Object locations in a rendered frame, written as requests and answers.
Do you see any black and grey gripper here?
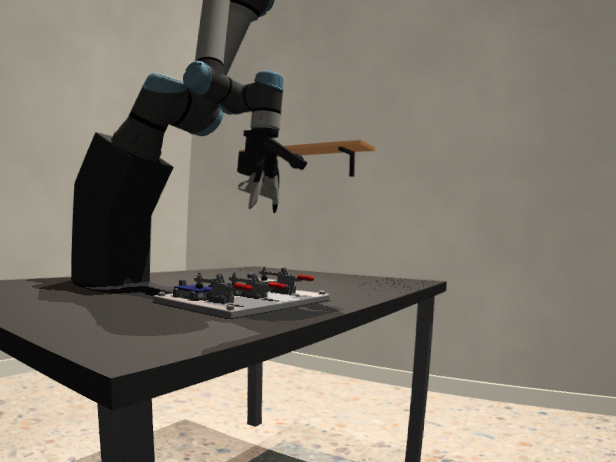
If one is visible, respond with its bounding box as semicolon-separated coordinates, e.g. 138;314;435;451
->
237;127;279;213

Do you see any red-handled toggle clamp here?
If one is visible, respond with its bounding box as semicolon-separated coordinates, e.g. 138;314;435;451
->
259;266;314;294

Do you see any toggle clamp with red handle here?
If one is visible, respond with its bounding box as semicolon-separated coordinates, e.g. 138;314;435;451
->
229;272;286;299
194;272;252;304

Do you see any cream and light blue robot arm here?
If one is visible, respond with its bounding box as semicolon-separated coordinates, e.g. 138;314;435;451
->
111;0;284;161

